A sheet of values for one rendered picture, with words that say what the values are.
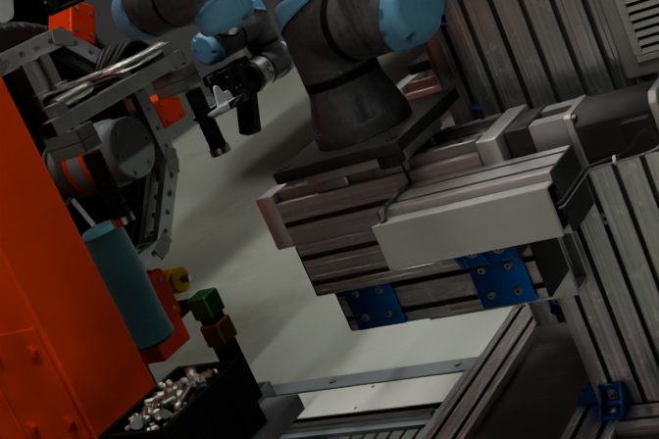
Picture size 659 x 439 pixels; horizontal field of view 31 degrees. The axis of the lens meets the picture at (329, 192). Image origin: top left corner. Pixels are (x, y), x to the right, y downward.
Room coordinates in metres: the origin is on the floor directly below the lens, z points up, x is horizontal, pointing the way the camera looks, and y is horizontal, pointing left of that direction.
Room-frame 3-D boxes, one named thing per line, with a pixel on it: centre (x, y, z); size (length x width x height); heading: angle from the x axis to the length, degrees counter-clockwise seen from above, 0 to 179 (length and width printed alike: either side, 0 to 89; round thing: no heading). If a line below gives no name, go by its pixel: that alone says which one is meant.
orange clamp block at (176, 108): (2.75, 0.28, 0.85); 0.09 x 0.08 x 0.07; 144
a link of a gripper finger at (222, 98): (2.50, 0.13, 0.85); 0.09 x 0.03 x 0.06; 153
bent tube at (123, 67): (2.50, 0.31, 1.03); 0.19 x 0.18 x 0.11; 54
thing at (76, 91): (2.34, 0.42, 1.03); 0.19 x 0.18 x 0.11; 54
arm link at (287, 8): (1.76, -0.09, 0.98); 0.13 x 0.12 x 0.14; 40
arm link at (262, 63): (2.66, 0.04, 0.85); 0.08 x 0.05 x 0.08; 54
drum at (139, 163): (2.45, 0.41, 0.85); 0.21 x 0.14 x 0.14; 54
